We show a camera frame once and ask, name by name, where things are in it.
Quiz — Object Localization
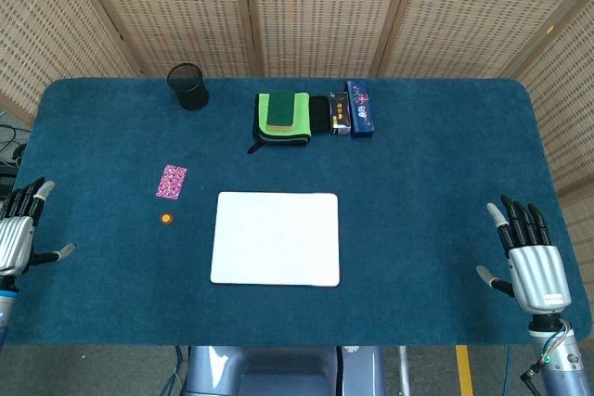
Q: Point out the black mesh pen holder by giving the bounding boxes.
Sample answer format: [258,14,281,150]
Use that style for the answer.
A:
[166,62,210,112]

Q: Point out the long blue printed box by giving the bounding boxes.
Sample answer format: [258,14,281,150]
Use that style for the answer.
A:
[345,79,377,139]

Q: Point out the white rectangular board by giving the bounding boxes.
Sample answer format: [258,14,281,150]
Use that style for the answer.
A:
[210,191,342,288]

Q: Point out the bamboo folding screen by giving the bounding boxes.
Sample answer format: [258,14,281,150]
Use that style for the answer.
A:
[0,0,594,276]

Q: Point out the green folded cloth pouch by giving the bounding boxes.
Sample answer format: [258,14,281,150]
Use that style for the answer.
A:
[246,92,313,155]

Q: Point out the blue-grey robot torso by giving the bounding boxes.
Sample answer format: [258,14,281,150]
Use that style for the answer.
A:
[184,344,386,396]

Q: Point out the pink patterned card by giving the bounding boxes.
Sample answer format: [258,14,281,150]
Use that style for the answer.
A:
[155,164,188,201]

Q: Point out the blue felt table mat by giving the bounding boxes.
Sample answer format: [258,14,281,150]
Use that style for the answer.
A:
[0,76,590,347]

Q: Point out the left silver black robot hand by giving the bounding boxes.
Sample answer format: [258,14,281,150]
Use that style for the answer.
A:
[0,176,77,279]

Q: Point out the yellow floor tape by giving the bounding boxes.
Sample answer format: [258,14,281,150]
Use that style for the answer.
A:
[455,344,474,396]

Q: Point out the black box with gold print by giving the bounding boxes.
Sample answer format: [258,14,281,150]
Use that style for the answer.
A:
[328,91,352,136]

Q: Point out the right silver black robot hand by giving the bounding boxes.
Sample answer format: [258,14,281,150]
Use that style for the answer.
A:
[475,195,573,317]

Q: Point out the black angled cable plug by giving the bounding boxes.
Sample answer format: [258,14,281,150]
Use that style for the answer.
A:
[519,364,544,383]

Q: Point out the dark green sponge eraser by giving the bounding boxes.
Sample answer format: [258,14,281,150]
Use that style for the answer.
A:
[265,89,296,132]

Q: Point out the black floor cables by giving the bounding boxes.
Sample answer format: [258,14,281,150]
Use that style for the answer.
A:
[0,121,29,200]

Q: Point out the black soft pouch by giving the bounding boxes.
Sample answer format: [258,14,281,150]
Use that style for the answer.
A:
[307,95,331,134]

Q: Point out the green folded cloth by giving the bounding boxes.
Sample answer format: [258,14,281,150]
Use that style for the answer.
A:
[257,92,311,135]

